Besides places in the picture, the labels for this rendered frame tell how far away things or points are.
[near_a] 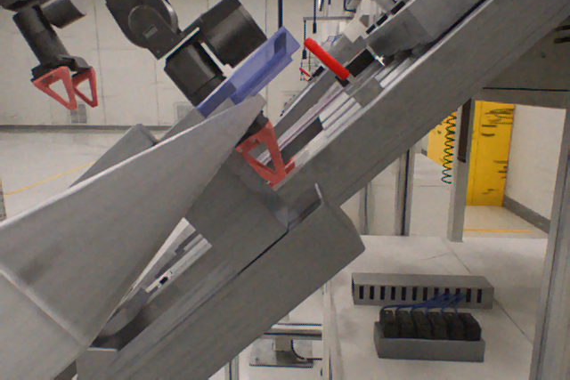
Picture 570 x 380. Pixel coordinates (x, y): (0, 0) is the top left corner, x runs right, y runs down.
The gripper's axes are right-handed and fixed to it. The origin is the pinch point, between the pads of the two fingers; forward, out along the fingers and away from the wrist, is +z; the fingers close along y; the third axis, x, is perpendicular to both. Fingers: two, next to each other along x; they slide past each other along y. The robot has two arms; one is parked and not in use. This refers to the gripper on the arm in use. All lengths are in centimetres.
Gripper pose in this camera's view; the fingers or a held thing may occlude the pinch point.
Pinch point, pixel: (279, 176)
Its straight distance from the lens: 55.6
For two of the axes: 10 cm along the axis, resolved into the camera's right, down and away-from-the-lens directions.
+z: 6.2, 7.7, 1.4
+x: -7.8, 6.0, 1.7
